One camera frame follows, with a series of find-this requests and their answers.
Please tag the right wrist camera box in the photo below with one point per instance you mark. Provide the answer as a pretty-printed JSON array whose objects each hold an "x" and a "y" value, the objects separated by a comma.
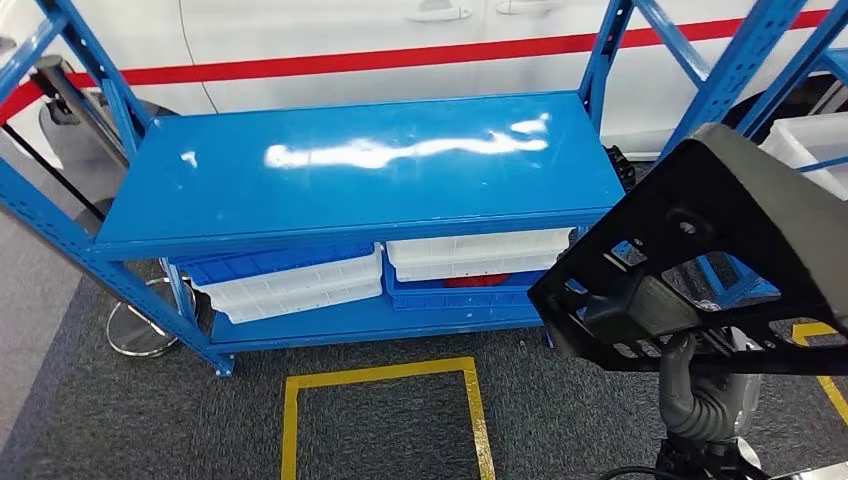
[{"x": 696, "y": 460}]

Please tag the white plastic crate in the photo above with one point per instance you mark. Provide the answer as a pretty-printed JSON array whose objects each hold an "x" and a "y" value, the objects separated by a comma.
[
  {"x": 298, "y": 306},
  {"x": 464, "y": 270},
  {"x": 808, "y": 139},
  {"x": 477, "y": 246},
  {"x": 291, "y": 281}
]

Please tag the chrome barrier stanchion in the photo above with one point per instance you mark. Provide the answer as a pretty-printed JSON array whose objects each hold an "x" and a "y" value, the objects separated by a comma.
[{"x": 149, "y": 324}]

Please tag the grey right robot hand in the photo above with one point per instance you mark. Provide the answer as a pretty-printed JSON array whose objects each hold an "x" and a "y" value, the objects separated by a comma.
[{"x": 677, "y": 364}]

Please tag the red item in crate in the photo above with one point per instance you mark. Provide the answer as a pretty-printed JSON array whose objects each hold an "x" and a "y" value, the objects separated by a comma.
[{"x": 477, "y": 281}]

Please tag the black plastic frame part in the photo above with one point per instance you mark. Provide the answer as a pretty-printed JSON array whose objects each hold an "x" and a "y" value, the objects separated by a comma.
[{"x": 729, "y": 192}]

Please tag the yellow floor tape square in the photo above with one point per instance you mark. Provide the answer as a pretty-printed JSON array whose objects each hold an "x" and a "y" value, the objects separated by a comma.
[
  {"x": 381, "y": 375},
  {"x": 833, "y": 397}
]

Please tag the blue steel shelf rack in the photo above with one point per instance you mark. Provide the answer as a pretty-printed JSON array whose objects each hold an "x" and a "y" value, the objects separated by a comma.
[
  {"x": 364, "y": 172},
  {"x": 795, "y": 73}
]

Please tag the blue plastic crate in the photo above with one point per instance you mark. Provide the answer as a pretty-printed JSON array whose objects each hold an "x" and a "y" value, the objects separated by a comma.
[
  {"x": 265, "y": 262},
  {"x": 457, "y": 299}
]

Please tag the black barrier stanchion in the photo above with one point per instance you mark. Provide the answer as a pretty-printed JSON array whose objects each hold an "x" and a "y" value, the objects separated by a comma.
[{"x": 53, "y": 171}]

